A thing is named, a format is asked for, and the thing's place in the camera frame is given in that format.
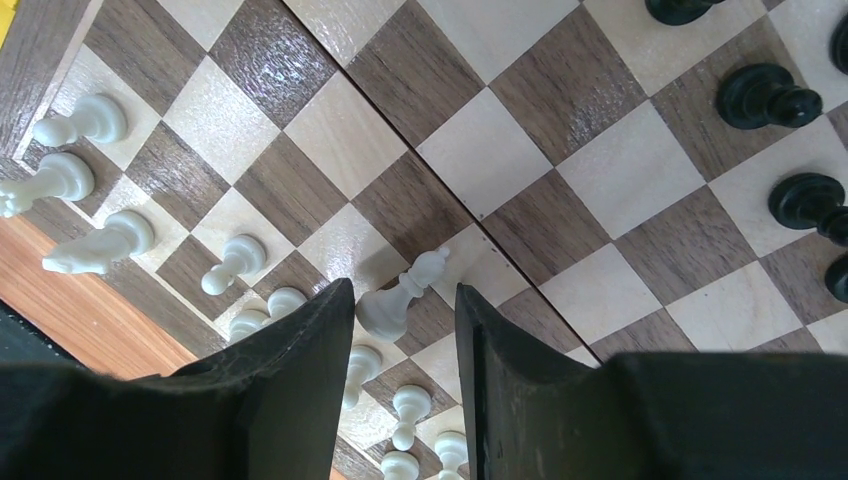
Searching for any yellow arch block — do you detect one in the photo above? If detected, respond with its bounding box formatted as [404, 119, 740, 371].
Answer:
[0, 0, 19, 46]

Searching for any white chess bishop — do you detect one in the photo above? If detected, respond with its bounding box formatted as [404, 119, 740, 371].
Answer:
[355, 246, 450, 343]

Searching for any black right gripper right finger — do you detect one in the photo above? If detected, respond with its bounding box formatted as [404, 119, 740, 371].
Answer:
[455, 284, 847, 479]

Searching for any wooden chess board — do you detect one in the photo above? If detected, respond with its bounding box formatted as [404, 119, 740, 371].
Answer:
[1, 1, 847, 479]

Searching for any black chess pieces row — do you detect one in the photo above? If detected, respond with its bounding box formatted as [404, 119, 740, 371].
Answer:
[616, 1, 847, 324]

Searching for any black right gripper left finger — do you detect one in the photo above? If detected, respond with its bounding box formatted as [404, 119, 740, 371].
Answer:
[1, 278, 355, 479]

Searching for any white chess queen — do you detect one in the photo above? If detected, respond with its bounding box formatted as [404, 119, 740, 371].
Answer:
[229, 309, 269, 344]

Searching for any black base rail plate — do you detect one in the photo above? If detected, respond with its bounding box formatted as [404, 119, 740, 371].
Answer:
[1, 301, 83, 368]

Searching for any white chess king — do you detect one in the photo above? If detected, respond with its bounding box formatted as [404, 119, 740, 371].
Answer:
[267, 287, 307, 321]

